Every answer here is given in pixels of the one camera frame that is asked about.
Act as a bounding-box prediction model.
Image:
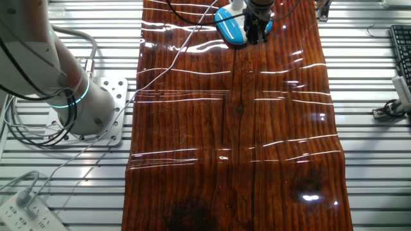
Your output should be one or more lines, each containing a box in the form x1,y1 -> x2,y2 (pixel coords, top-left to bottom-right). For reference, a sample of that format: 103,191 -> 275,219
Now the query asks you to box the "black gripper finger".
245,27 -> 258,43
255,28 -> 268,45

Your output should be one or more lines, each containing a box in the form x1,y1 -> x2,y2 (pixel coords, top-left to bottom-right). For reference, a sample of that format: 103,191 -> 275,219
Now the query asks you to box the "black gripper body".
243,9 -> 269,32

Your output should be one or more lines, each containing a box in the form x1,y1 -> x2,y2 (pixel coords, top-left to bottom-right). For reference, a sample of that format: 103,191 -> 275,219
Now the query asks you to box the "blue and white desk lamp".
214,0 -> 274,46

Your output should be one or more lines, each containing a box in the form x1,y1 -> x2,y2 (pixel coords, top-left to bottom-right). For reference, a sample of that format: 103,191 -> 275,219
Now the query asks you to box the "glossy wood-grain table mat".
121,0 -> 354,231

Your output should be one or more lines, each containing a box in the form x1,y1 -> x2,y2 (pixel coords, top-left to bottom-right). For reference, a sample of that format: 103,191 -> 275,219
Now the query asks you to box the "black keyboard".
389,24 -> 411,87

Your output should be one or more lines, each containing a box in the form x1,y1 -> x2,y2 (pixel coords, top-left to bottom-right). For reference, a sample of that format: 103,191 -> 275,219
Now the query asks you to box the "white power strip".
0,192 -> 69,231

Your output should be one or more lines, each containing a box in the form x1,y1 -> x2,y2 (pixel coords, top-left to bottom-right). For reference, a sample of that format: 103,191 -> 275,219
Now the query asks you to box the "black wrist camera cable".
165,0 -> 247,27

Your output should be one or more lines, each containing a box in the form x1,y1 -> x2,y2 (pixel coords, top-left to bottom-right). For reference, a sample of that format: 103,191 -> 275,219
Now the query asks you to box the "metal camera bracket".
316,0 -> 333,22

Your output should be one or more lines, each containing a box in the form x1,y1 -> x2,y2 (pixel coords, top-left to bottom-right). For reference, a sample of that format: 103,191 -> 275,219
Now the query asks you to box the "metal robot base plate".
43,76 -> 129,147

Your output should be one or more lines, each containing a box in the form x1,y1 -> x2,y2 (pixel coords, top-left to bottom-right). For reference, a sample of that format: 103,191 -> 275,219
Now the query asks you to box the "thick grey robot cable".
51,25 -> 99,80

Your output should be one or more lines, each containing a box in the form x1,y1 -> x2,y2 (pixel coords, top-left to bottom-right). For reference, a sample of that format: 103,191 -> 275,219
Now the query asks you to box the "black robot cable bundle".
0,31 -> 78,148

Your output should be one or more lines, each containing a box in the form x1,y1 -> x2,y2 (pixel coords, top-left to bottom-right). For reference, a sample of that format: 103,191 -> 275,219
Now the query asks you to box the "grey plug cable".
0,169 -> 40,208

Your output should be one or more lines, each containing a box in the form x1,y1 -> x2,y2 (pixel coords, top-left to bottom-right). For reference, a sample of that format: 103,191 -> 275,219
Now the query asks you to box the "white lamp power cable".
24,0 -> 221,221

